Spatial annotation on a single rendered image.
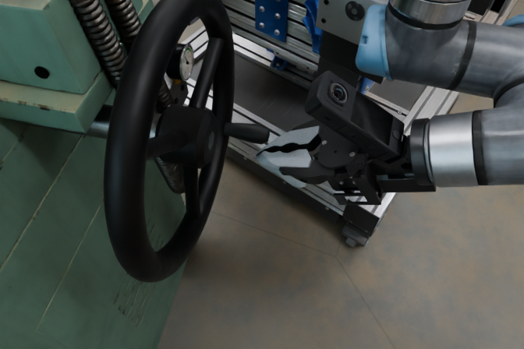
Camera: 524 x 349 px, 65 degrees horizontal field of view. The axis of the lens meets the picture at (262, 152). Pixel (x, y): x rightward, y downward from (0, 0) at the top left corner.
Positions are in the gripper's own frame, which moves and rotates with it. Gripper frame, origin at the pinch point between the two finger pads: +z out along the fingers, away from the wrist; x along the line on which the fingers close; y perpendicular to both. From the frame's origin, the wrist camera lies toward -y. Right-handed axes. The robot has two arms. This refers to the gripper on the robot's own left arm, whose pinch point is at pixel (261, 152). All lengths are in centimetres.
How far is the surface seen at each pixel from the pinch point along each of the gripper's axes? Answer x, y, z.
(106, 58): -5.5, -21.7, 2.9
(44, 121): -11.3, -20.6, 8.7
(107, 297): -17.8, 13.7, 33.1
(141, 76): -11.5, -22.9, -6.9
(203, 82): -1.0, -13.4, -0.6
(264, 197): 31, 59, 42
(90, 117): -9.7, -18.9, 5.3
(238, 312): -5, 60, 39
